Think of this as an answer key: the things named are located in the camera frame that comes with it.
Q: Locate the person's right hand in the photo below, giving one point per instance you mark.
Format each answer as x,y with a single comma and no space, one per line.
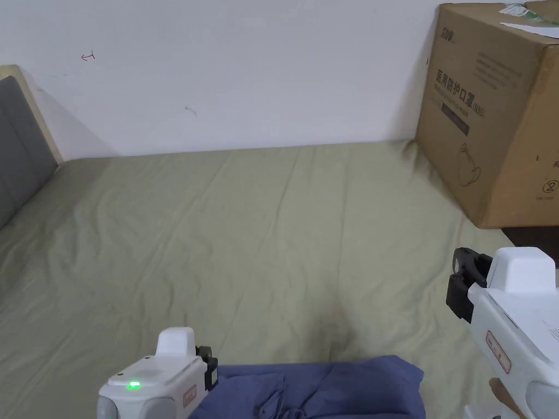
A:
499,390

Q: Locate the dark blue shirt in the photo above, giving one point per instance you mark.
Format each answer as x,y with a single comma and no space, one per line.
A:
327,388

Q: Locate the grey padded headboard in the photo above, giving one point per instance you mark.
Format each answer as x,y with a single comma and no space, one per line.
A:
17,144

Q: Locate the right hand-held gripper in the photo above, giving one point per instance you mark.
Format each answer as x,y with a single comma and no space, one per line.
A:
515,314

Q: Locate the brown cardboard carton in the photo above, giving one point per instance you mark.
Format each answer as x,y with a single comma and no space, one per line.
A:
502,131

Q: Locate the bed with beige sheet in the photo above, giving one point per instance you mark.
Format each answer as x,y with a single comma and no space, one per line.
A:
218,240

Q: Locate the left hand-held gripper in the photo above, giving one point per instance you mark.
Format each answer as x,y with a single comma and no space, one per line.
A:
148,384

